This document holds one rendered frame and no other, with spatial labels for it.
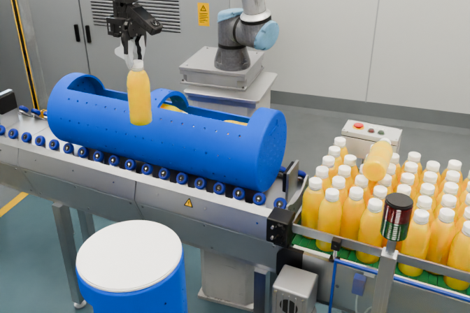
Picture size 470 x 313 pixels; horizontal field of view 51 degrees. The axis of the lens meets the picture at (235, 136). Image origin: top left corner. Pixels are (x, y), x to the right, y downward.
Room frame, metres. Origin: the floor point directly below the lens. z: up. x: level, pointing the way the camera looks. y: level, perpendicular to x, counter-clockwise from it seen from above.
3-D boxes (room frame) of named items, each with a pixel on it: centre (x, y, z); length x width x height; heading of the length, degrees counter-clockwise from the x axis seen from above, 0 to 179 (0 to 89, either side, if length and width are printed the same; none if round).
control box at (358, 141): (1.61, -0.50, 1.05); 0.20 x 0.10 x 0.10; 64
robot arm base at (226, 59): (1.96, 0.01, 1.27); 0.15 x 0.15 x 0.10
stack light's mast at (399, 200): (0.95, -0.38, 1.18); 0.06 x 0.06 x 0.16
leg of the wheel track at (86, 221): (1.95, 0.73, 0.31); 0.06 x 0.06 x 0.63; 64
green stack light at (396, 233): (0.95, -0.38, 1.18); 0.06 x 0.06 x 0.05
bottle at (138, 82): (1.44, 0.30, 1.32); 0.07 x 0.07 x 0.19
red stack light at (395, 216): (0.95, -0.38, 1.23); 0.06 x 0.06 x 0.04
